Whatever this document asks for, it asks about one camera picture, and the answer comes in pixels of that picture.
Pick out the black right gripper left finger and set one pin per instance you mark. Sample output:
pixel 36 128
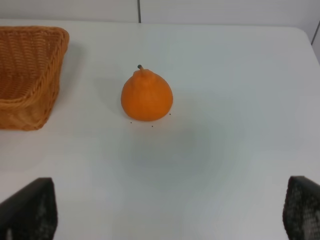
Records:
pixel 31 213

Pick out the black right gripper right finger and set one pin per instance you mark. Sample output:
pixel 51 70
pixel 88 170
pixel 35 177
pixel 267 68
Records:
pixel 301 210

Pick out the orange with stem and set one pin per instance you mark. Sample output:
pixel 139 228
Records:
pixel 146 96

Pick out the woven wicker basket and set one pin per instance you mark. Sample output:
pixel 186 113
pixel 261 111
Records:
pixel 31 59

